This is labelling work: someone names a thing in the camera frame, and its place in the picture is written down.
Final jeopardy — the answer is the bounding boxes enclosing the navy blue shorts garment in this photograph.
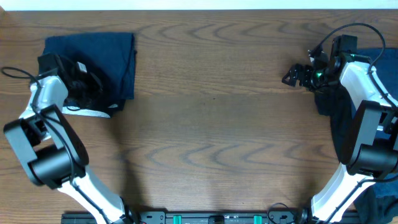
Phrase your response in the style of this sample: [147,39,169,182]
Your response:
[44,32,136,108]

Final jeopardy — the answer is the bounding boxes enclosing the black shorts garment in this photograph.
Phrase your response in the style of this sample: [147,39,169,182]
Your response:
[62,99,126,118]

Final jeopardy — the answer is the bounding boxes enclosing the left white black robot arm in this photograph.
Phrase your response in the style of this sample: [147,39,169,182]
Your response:
[3,54,140,223]

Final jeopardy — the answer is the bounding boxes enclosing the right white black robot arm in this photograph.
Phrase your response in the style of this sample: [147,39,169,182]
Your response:
[282,50,397,223]

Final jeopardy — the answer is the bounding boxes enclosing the navy blue clothes pile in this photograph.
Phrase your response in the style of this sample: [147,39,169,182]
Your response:
[310,52,397,223]

